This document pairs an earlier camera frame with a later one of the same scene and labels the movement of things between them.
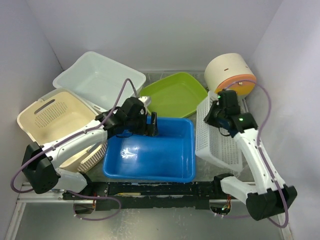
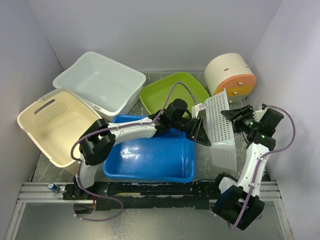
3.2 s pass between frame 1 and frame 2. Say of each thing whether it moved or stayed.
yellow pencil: stayed
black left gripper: moved
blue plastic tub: stayed
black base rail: stayed
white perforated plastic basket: moved
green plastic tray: stayed
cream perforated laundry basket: stayed
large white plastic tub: stayed
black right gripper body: moved
